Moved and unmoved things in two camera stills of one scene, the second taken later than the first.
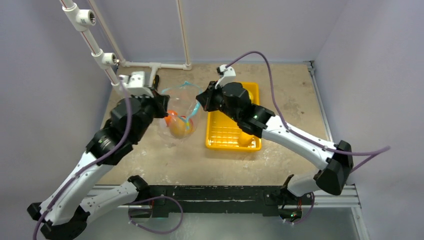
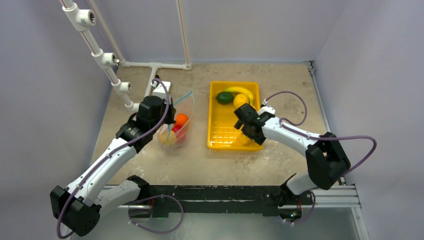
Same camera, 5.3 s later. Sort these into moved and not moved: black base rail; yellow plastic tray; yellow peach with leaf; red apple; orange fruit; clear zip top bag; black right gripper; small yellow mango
Moved: yellow peach with leaf; red apple; orange fruit; black right gripper; clear zip top bag
Not moved: black base rail; yellow plastic tray; small yellow mango
